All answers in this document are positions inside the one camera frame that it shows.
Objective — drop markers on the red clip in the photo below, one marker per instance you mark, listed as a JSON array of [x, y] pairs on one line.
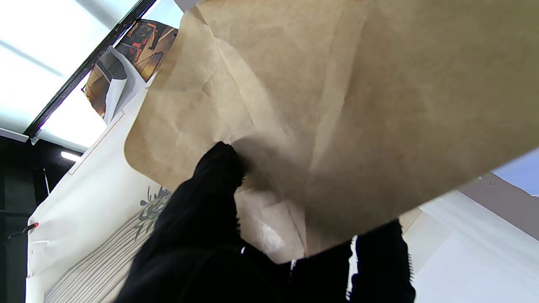
[[29, 228]]

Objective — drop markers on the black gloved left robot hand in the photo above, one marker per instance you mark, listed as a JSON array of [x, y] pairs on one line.
[[198, 244]]

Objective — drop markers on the brown paper envelope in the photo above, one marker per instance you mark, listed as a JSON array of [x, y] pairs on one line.
[[337, 105]]

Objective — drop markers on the tall green leafy plant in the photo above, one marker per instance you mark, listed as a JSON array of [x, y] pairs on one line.
[[153, 208]]

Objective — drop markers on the orange and black poster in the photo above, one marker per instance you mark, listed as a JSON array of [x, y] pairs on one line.
[[147, 46]]

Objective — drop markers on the black ceiling beam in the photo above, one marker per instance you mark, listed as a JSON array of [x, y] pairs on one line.
[[84, 67]]

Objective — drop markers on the beige pleated curtain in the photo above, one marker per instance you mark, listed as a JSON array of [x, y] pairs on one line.
[[97, 269]]

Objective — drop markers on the white light strip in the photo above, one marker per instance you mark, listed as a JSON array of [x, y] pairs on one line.
[[70, 156]]

